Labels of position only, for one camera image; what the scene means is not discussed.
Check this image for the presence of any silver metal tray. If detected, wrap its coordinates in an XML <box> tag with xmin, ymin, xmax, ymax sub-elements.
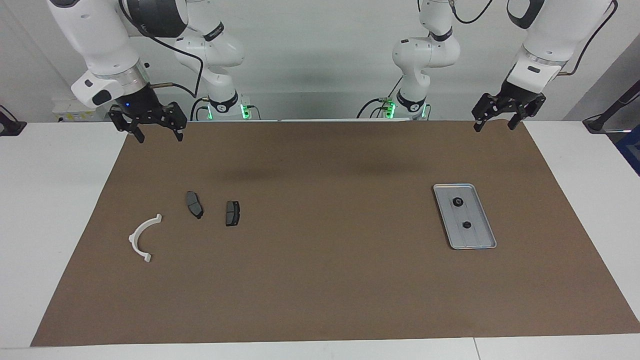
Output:
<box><xmin>433</xmin><ymin>183</ymin><xmax>498</xmax><ymax>250</ymax></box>

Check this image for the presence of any brown table mat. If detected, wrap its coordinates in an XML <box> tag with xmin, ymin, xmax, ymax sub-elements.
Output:
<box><xmin>30</xmin><ymin>120</ymin><xmax>640</xmax><ymax>348</ymax></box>

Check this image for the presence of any black base cable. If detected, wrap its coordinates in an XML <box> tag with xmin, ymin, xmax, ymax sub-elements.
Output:
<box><xmin>190</xmin><ymin>97</ymin><xmax>210</xmax><ymax>121</ymax></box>
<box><xmin>356</xmin><ymin>75</ymin><xmax>405</xmax><ymax>119</ymax></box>

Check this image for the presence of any white curved plastic bracket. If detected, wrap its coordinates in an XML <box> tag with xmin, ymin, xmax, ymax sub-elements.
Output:
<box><xmin>128</xmin><ymin>213</ymin><xmax>163</xmax><ymax>264</ymax></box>

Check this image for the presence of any black right base cable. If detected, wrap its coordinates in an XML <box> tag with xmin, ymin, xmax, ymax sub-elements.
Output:
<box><xmin>190</xmin><ymin>97</ymin><xmax>210</xmax><ymax>121</ymax></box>

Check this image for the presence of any dark grey rectangular brake pad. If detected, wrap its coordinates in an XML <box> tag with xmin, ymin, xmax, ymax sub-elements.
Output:
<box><xmin>225</xmin><ymin>200</ymin><xmax>242</xmax><ymax>228</ymax></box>

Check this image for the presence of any black left base cable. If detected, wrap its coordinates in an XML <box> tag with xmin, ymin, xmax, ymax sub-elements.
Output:
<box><xmin>356</xmin><ymin>75</ymin><xmax>405</xmax><ymax>119</ymax></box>

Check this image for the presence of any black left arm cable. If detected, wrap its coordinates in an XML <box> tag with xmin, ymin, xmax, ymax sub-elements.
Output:
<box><xmin>449</xmin><ymin>0</ymin><xmax>619</xmax><ymax>77</ymax></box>

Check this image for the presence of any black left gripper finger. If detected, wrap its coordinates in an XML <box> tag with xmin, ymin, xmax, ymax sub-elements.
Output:
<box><xmin>472</xmin><ymin>93</ymin><xmax>497</xmax><ymax>133</ymax></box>
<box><xmin>507</xmin><ymin>94</ymin><xmax>547</xmax><ymax>131</ymax></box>

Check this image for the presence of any black clamp stand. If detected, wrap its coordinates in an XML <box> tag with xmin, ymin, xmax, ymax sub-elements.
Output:
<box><xmin>0</xmin><ymin>104</ymin><xmax>27</xmax><ymax>137</ymax></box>

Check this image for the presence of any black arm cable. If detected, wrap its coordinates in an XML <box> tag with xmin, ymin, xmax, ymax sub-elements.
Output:
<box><xmin>449</xmin><ymin>0</ymin><xmax>619</xmax><ymax>77</ymax></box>
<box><xmin>119</xmin><ymin>0</ymin><xmax>205</xmax><ymax>98</ymax></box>

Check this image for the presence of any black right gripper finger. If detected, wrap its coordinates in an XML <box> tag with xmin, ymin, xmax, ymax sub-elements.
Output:
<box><xmin>158</xmin><ymin>101</ymin><xmax>188</xmax><ymax>143</ymax></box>
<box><xmin>108</xmin><ymin>107</ymin><xmax>146</xmax><ymax>144</ymax></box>

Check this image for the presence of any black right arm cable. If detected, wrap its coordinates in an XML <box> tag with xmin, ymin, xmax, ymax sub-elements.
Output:
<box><xmin>119</xmin><ymin>0</ymin><xmax>205</xmax><ymax>98</ymax></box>

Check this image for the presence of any black angled stand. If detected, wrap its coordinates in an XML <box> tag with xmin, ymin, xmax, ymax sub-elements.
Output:
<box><xmin>582</xmin><ymin>80</ymin><xmax>640</xmax><ymax>133</ymax></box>

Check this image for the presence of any blue box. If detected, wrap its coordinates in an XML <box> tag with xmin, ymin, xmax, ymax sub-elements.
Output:
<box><xmin>616</xmin><ymin>125</ymin><xmax>640</xmax><ymax>176</ymax></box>

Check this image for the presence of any dark grey curved brake pad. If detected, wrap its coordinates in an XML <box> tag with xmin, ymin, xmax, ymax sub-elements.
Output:
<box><xmin>185</xmin><ymin>191</ymin><xmax>205</xmax><ymax>220</ymax></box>

